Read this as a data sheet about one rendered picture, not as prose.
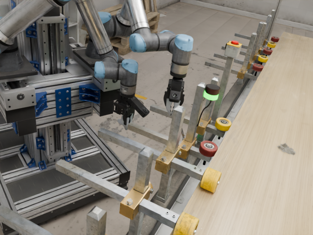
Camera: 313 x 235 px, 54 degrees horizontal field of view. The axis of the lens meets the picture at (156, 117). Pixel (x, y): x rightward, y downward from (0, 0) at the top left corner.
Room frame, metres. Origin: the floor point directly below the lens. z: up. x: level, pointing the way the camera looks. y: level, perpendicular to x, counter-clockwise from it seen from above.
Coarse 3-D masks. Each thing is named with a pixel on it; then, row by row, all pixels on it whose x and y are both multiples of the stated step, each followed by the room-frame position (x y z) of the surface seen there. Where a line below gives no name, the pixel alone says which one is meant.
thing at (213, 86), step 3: (210, 84) 1.19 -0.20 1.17; (213, 84) 1.20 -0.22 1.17; (210, 87) 1.16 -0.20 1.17; (213, 87) 1.17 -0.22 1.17; (216, 87) 1.17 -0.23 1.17; (207, 93) 1.16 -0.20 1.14; (210, 102) 1.17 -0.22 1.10; (207, 105) 1.18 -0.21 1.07; (204, 108) 1.18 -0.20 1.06; (201, 114) 1.19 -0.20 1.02; (198, 120) 1.19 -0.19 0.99; (198, 123) 1.19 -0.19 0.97
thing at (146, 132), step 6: (132, 126) 1.25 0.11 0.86; (138, 126) 1.25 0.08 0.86; (138, 132) 1.23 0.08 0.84; (144, 132) 1.22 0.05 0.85; (150, 132) 1.22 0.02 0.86; (156, 132) 1.22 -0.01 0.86; (156, 138) 1.20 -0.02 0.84; (162, 138) 1.19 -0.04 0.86; (192, 150) 1.13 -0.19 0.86; (198, 150) 1.13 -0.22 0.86; (198, 156) 1.12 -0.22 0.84; (204, 156) 1.10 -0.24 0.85
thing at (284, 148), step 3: (282, 144) 1.22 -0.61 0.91; (285, 144) 1.21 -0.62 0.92; (279, 147) 1.19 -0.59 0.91; (282, 147) 1.18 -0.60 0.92; (285, 147) 1.19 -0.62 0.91; (288, 147) 1.18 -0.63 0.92; (282, 150) 1.17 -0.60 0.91; (285, 150) 1.17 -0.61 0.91; (288, 150) 1.17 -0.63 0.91; (291, 150) 1.18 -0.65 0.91; (288, 153) 1.16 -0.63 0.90; (291, 153) 1.16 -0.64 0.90; (294, 153) 1.16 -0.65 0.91
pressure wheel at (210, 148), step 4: (200, 144) 1.12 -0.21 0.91; (204, 144) 1.13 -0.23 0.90; (208, 144) 1.12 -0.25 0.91; (212, 144) 1.13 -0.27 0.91; (200, 148) 1.10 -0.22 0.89; (204, 148) 1.09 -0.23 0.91; (208, 148) 1.10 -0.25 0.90; (212, 148) 1.10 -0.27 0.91; (216, 148) 1.10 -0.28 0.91; (200, 152) 1.10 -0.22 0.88; (204, 152) 1.08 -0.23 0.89; (208, 152) 1.08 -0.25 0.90; (212, 152) 1.08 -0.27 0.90; (208, 156) 1.08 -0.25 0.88; (212, 156) 1.08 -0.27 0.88; (204, 164) 1.11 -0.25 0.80
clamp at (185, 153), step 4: (184, 140) 1.18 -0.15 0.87; (196, 140) 1.22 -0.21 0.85; (180, 144) 1.15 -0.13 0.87; (184, 144) 1.15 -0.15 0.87; (188, 144) 1.15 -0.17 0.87; (192, 144) 1.16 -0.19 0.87; (196, 144) 1.21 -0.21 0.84; (180, 148) 1.11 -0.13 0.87; (188, 148) 1.12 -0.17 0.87; (184, 152) 1.11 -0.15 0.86; (188, 152) 1.12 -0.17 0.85; (180, 156) 1.11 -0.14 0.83; (184, 156) 1.10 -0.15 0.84
